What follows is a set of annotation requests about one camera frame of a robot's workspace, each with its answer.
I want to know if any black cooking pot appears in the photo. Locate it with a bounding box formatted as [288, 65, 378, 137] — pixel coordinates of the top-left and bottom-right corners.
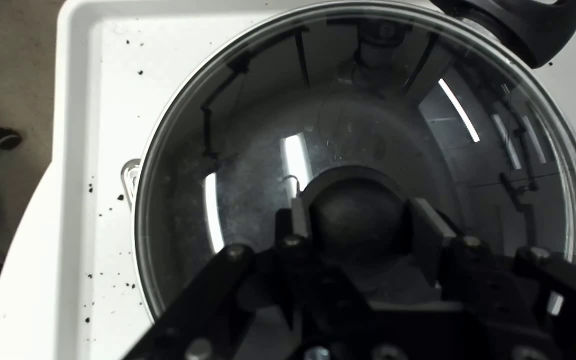
[117, 0, 576, 323]

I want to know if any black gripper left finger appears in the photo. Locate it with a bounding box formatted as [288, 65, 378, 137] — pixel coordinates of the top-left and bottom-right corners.
[123, 171, 372, 360]

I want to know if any glass lid with black knob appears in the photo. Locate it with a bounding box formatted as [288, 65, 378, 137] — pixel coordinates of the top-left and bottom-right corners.
[132, 3, 576, 323]

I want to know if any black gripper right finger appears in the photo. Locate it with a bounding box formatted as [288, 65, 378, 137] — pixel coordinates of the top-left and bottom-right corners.
[402, 196, 576, 360]

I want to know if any white plastic tray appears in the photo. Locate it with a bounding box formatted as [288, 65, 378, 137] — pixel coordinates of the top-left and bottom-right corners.
[46, 0, 576, 360]

